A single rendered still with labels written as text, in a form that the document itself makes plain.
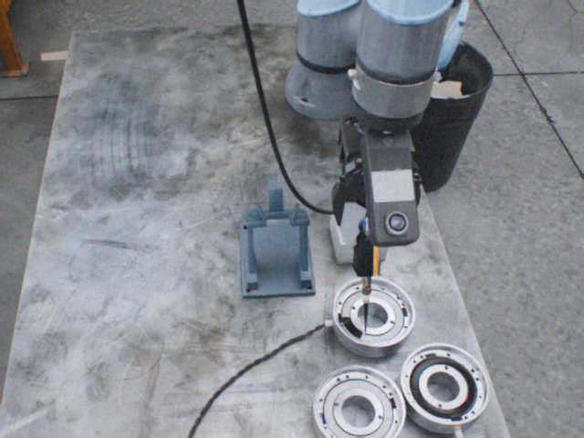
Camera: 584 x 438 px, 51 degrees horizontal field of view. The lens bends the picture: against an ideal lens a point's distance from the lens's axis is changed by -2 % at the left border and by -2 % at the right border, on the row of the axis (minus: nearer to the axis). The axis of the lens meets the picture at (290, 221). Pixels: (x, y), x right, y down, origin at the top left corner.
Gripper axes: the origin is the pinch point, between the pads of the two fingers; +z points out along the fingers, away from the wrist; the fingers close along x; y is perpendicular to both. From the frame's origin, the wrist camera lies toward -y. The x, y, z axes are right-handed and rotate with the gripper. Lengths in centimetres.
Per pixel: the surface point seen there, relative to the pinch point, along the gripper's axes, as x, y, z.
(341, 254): 1.1, 6.8, 10.9
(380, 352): -1.6, -8.9, 10.6
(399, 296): -5.5, -0.9, 10.3
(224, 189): 17.3, 22.4, 13.4
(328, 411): 5.7, -16.1, 10.4
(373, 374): -0.2, -12.1, 9.8
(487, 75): -60, 103, 52
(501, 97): -90, 145, 94
